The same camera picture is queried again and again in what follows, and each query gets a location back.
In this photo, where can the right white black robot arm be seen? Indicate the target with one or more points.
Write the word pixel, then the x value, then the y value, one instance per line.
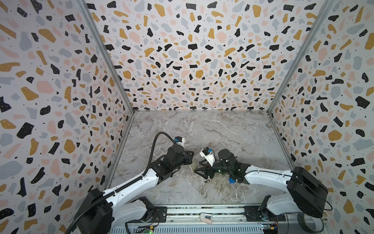
pixel 301 191

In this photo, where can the pink white tag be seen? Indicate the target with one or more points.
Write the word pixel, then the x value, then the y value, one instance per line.
pixel 206 218

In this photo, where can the white remote control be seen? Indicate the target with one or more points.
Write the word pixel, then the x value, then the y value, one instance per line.
pixel 193 167

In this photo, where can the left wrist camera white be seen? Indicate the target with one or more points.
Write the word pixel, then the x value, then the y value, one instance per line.
pixel 179 140

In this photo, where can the blue cube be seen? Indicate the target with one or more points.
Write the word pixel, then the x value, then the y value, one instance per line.
pixel 231 181

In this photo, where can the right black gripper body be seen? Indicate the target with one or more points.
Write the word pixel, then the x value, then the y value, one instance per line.
pixel 209 168

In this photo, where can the black tape roll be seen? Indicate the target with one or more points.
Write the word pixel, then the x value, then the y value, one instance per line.
pixel 310 224

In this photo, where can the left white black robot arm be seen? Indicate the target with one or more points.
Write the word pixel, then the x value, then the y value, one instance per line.
pixel 101 211

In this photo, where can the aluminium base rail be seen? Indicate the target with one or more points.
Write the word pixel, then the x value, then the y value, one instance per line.
pixel 227 219

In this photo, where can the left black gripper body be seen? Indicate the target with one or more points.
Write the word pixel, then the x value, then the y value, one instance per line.
pixel 185 159

